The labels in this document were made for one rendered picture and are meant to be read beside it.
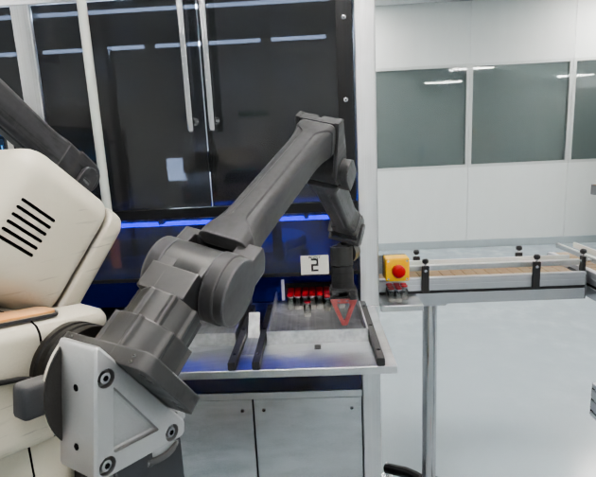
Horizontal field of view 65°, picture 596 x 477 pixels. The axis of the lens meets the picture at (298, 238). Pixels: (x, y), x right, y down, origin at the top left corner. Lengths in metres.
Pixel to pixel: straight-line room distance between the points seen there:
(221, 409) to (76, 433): 1.22
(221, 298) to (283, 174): 0.23
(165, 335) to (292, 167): 0.31
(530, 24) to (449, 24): 0.94
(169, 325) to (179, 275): 0.05
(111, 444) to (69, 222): 0.23
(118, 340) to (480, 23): 6.21
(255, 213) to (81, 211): 0.19
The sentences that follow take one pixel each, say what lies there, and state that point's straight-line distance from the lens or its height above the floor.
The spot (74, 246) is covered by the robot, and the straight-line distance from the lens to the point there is 0.56.
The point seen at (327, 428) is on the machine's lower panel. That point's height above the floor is 0.47.
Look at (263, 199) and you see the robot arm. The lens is 0.60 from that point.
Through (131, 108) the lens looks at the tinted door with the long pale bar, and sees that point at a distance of 1.50.
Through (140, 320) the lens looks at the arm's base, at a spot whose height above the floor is 1.23.
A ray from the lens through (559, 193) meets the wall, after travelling 6.78.
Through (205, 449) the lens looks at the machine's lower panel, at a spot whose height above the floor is 0.40.
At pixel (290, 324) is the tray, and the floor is 0.88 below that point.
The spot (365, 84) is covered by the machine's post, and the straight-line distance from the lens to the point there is 1.42.
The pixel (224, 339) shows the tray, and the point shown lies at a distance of 1.26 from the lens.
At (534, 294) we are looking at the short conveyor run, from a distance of 1.74.
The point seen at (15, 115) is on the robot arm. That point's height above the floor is 1.44.
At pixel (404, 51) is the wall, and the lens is 6.20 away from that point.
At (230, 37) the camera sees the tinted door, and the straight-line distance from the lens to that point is 1.46.
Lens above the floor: 1.38
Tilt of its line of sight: 11 degrees down
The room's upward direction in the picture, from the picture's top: 3 degrees counter-clockwise
